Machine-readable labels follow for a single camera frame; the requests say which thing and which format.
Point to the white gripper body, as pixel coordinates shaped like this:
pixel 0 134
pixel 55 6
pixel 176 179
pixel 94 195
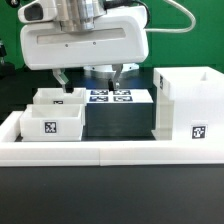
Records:
pixel 76 33

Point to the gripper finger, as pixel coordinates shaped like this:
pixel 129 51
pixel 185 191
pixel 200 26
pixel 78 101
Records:
pixel 63 80
pixel 113 83

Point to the white drawer box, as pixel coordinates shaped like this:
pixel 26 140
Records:
pixel 54 122
pixel 58 96

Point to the white drawer cabinet frame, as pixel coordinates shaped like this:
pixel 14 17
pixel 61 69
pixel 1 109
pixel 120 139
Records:
pixel 189 104

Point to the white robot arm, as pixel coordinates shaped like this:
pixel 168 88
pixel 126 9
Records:
pixel 110 68

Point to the white sheet with markers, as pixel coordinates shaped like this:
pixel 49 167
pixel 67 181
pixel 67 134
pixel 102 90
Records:
pixel 120 96

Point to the black stand at left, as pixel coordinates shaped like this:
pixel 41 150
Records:
pixel 6 68

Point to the white U-shaped border fence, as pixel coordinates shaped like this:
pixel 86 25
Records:
pixel 101 153

